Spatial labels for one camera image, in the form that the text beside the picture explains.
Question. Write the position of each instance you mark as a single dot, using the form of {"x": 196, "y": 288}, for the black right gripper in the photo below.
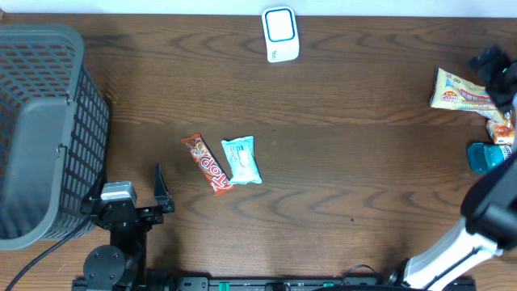
{"x": 503, "y": 98}

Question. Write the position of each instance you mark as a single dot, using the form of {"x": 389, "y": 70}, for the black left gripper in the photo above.
{"x": 153, "y": 216}

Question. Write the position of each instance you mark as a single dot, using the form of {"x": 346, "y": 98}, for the yellow white snack bag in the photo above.
{"x": 454, "y": 93}

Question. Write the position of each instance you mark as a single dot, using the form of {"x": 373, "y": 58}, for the orange tissue pack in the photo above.
{"x": 501, "y": 134}

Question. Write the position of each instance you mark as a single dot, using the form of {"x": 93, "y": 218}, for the teal mouthwash bottle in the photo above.
{"x": 484, "y": 157}

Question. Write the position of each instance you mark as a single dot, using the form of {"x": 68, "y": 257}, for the red snack package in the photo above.
{"x": 208, "y": 164}

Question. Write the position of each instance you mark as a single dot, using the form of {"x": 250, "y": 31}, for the light green wet wipes pack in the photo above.
{"x": 240, "y": 155}

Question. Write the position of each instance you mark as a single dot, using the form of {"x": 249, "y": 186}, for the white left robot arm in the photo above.
{"x": 121, "y": 264}

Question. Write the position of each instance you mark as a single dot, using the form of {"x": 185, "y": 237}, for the white barcode scanner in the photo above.
{"x": 280, "y": 34}

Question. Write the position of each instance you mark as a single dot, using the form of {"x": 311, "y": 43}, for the dark grey plastic basket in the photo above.
{"x": 54, "y": 134}

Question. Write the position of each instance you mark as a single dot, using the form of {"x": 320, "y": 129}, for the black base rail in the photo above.
{"x": 225, "y": 284}

